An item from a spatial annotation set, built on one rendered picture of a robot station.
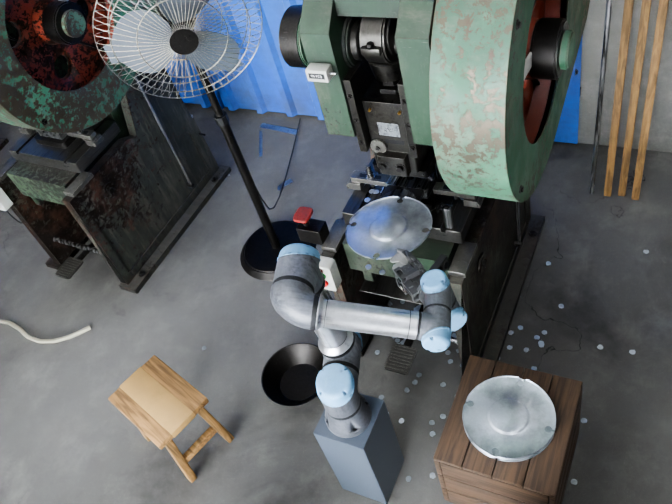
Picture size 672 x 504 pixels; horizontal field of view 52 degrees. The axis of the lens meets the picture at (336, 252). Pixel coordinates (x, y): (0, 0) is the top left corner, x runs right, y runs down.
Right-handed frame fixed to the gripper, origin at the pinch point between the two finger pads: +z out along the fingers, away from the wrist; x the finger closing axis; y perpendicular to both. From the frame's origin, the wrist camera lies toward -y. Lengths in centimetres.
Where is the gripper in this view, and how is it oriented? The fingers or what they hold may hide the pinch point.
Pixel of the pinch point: (400, 251)
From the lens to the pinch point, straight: 220.0
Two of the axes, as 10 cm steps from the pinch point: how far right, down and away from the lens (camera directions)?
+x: 2.6, 7.0, 6.7
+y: -8.6, 4.8, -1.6
